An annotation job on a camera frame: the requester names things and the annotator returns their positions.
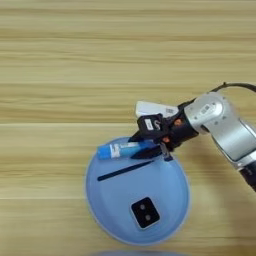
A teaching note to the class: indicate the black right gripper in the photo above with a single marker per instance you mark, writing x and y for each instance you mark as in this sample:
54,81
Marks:
181,128

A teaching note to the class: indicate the blue glue stick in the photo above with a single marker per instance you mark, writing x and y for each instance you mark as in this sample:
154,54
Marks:
115,150

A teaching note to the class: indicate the white remote control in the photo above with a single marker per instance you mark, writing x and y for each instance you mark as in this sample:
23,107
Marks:
153,108

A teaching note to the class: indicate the black square device white rim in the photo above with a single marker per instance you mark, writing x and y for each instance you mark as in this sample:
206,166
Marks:
145,212

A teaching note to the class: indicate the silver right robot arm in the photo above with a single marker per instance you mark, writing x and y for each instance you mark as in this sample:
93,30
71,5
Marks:
226,130

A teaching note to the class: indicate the black pen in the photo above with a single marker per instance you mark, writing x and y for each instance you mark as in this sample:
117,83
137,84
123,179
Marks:
123,171

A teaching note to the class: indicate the light blue round plate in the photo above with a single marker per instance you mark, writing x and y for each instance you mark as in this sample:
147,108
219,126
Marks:
113,206

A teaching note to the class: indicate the pale blue curved object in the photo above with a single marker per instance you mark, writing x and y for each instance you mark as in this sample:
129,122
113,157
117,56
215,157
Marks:
140,254

